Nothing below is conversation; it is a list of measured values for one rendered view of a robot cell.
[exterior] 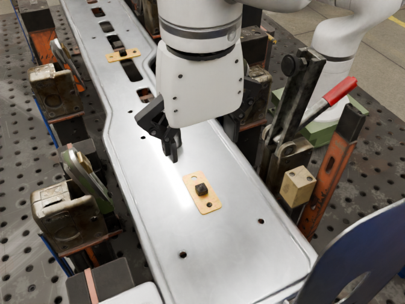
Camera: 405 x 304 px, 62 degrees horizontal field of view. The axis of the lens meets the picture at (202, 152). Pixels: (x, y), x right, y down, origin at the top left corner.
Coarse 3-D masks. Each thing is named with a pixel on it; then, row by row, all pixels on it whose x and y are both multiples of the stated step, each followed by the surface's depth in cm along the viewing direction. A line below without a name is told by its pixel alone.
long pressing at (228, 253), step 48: (96, 0) 108; (96, 48) 87; (144, 48) 87; (144, 144) 64; (192, 144) 64; (144, 192) 56; (240, 192) 56; (144, 240) 50; (192, 240) 50; (240, 240) 50; (288, 240) 50; (192, 288) 45; (240, 288) 45; (288, 288) 45
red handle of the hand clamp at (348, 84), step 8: (344, 80) 53; (352, 80) 52; (336, 88) 53; (344, 88) 52; (352, 88) 53; (328, 96) 53; (336, 96) 53; (344, 96) 53; (320, 104) 54; (328, 104) 53; (304, 112) 54; (312, 112) 54; (320, 112) 54; (304, 120) 54; (312, 120) 54; (280, 136) 55
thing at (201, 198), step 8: (184, 176) 58; (192, 176) 58; (200, 176) 58; (184, 184) 57; (192, 184) 57; (200, 184) 56; (208, 184) 57; (192, 192) 55; (200, 192) 54; (208, 192) 55; (200, 200) 54; (208, 200) 54; (216, 200) 54; (200, 208) 53; (208, 208) 53; (216, 208) 53
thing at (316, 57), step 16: (304, 48) 46; (288, 64) 44; (304, 64) 45; (320, 64) 44; (288, 80) 49; (304, 80) 46; (288, 96) 50; (304, 96) 48; (288, 112) 52; (272, 128) 55; (288, 128) 51
